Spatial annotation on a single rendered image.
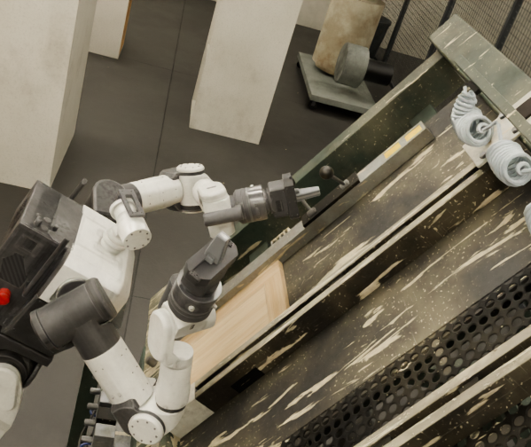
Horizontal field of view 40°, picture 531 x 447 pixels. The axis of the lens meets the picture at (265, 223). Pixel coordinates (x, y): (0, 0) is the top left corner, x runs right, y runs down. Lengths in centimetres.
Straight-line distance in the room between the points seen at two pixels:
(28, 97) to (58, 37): 39
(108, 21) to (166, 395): 560
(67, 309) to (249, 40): 432
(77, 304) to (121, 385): 20
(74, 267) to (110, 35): 542
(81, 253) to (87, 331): 20
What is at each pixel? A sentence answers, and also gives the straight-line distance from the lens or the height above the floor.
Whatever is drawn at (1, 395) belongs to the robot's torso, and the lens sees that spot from 193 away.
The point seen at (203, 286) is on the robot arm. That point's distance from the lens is 129.
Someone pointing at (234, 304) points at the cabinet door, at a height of 109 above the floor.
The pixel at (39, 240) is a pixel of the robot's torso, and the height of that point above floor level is 139.
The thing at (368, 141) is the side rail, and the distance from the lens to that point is 217.
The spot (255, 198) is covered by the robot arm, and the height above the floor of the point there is 149.
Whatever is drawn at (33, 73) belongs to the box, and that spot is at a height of 73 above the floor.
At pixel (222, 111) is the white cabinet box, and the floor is 21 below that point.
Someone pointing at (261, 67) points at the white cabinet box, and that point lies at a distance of 572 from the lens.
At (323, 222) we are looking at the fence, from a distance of 199.
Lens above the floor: 228
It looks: 28 degrees down
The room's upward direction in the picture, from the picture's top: 18 degrees clockwise
